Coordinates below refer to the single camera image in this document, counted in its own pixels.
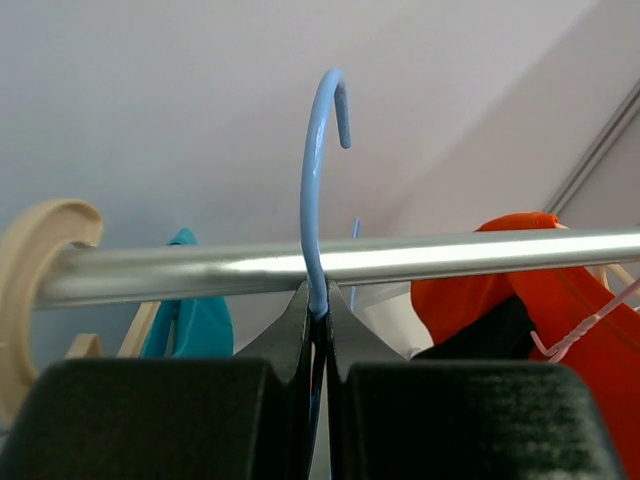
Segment teal t shirt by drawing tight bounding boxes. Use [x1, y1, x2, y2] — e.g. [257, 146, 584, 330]
[138, 228, 235, 359]

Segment orange t shirt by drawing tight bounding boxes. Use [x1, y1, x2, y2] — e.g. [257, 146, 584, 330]
[409, 211, 640, 476]

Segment beige wooden hanger right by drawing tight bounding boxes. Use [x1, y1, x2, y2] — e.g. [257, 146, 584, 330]
[554, 222, 640, 314]

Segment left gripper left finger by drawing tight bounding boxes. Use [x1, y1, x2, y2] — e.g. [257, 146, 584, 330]
[1, 286, 311, 479]

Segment beige wooden hanger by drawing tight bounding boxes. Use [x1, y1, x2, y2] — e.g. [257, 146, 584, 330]
[554, 222, 640, 314]
[0, 198, 161, 426]

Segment black t shirt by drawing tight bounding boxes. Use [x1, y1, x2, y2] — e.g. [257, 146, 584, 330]
[411, 295, 536, 360]

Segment pink wire hanger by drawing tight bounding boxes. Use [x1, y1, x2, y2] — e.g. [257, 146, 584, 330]
[530, 279, 639, 363]

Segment beige wooden hanger left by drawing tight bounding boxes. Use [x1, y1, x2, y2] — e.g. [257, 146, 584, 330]
[0, 198, 161, 426]

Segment metal clothes rack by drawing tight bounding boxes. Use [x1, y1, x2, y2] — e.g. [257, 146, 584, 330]
[29, 224, 640, 312]

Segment light blue wire hanger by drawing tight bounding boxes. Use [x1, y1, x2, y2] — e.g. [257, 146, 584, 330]
[298, 68, 361, 461]

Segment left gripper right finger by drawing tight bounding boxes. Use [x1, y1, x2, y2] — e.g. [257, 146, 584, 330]
[326, 285, 625, 479]

